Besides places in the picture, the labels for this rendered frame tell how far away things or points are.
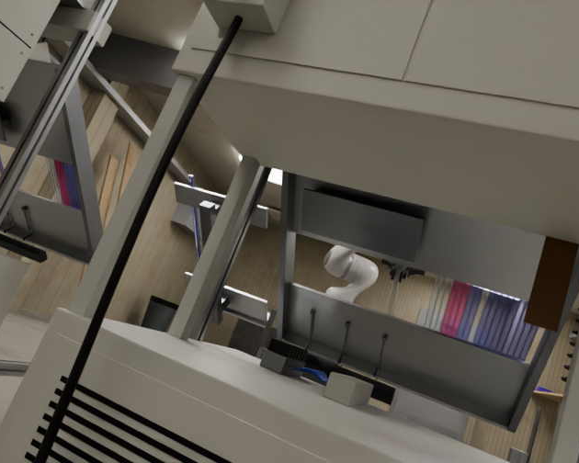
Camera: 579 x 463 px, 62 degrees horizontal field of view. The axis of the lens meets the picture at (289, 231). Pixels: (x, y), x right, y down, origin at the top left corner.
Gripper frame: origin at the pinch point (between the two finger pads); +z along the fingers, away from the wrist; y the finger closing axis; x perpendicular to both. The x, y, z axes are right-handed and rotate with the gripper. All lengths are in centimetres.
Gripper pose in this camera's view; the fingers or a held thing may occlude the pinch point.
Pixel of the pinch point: (398, 273)
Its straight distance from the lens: 129.0
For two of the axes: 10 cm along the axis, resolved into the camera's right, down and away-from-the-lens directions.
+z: -4.3, 3.1, -8.5
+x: -1.1, 9.2, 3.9
